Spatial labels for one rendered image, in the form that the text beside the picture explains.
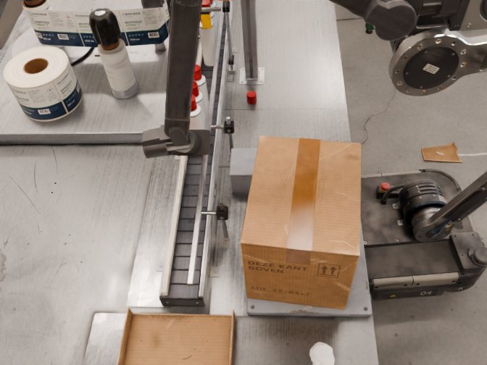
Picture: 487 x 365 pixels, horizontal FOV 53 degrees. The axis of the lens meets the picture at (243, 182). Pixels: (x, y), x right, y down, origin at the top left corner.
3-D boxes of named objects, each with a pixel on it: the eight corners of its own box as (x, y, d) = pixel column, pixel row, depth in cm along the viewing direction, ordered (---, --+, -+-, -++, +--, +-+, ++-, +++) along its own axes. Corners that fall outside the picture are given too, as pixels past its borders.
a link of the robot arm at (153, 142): (182, 128, 109) (182, 102, 114) (132, 136, 110) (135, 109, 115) (193, 162, 118) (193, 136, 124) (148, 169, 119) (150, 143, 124)
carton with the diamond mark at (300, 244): (262, 200, 138) (259, 135, 117) (348, 208, 135) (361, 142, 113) (246, 298, 120) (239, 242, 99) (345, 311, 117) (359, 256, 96)
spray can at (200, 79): (196, 113, 157) (186, 61, 141) (211, 112, 156) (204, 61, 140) (194, 124, 154) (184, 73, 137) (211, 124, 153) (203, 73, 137)
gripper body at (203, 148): (172, 130, 129) (166, 129, 122) (210, 129, 128) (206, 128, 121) (172, 155, 129) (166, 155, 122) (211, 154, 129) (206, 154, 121)
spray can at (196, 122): (191, 142, 149) (180, 91, 133) (208, 141, 149) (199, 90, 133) (189, 154, 146) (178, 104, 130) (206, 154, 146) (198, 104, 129)
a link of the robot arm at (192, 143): (195, 150, 116) (191, 127, 115) (167, 155, 116) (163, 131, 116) (199, 151, 123) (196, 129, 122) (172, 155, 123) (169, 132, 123)
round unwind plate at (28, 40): (27, 22, 193) (26, 19, 192) (103, 20, 191) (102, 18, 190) (1, 73, 175) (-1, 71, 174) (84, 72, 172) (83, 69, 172)
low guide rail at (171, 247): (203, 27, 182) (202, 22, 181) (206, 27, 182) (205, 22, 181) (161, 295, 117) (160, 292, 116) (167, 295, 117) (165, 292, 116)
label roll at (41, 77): (62, 72, 173) (47, 38, 162) (93, 98, 164) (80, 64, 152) (11, 101, 165) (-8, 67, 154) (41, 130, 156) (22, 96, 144)
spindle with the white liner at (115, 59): (115, 81, 168) (88, 3, 145) (140, 81, 168) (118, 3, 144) (109, 99, 163) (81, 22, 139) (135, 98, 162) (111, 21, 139)
